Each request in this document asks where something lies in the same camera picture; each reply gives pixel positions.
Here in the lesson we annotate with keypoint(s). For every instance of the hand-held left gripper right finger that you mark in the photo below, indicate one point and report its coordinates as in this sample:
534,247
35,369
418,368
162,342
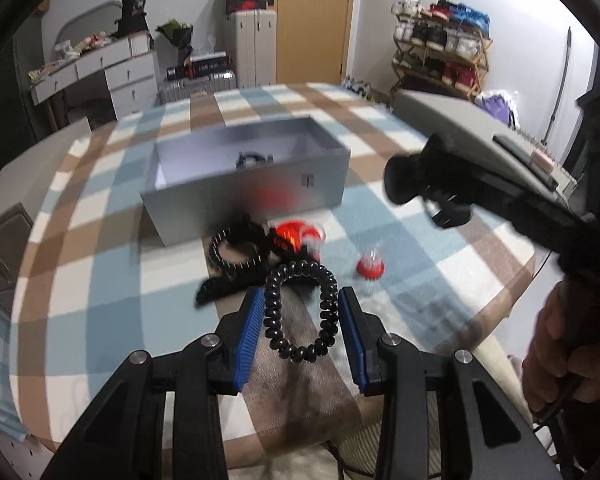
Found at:
352,345

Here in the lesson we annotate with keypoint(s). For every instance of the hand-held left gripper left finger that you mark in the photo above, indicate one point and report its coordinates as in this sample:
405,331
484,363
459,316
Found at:
247,332

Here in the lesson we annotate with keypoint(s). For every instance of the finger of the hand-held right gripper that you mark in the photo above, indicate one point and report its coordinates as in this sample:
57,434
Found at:
455,210
447,162

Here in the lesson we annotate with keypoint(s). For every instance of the small red clear hair clip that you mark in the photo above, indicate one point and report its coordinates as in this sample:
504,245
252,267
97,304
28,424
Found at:
370,265

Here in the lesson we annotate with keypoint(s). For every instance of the silver box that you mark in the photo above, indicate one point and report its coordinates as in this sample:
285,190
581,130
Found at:
260,195

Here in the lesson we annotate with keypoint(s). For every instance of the person's right hand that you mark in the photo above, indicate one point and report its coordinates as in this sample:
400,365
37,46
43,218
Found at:
550,350

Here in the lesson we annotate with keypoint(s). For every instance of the purple plastic bag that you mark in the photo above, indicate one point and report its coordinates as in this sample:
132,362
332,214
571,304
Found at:
497,107

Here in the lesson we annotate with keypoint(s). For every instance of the wooden shoe rack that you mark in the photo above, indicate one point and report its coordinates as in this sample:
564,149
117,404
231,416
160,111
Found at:
482,55

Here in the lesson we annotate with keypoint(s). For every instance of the group of floor shoes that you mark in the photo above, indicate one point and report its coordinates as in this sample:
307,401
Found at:
362,87

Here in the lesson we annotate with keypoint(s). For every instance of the shoe rack with shoes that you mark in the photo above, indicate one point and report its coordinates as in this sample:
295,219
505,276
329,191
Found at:
440,35

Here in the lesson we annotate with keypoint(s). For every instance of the grey pole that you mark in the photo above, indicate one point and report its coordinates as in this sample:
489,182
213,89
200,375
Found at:
562,75

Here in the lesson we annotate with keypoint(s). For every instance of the wooden door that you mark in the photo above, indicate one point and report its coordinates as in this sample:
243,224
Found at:
315,20

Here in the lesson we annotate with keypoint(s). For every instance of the white suitcase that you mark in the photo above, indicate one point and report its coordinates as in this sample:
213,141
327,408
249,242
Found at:
250,50

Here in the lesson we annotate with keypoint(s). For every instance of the silver suitcase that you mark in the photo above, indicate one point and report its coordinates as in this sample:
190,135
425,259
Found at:
195,87

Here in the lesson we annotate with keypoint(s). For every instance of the black red shoe box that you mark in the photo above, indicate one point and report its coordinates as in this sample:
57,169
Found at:
247,6

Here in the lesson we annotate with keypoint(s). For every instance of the flat black red box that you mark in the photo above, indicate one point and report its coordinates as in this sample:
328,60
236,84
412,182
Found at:
207,65

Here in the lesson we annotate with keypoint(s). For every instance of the clear plastic bag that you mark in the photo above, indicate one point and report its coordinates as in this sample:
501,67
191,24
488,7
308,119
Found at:
205,46

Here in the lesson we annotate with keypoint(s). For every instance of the small black box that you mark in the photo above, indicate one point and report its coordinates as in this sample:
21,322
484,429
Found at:
176,72

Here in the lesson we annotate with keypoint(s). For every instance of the white dresser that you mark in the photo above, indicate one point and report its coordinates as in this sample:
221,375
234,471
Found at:
125,80

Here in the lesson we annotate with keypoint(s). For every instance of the grey storage box with latch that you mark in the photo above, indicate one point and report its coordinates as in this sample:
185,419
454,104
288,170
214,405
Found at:
25,160

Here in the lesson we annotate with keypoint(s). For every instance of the dark wrapped flower bouquet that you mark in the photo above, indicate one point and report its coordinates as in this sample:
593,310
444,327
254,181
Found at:
177,35

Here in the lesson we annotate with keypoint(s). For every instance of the white stack of papers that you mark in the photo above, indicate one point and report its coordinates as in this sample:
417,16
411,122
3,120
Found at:
141,44

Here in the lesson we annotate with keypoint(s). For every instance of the clutter of small packets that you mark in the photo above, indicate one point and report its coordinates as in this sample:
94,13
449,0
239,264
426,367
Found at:
75,50

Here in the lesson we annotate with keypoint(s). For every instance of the arched mirror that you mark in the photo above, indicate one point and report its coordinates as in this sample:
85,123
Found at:
87,22

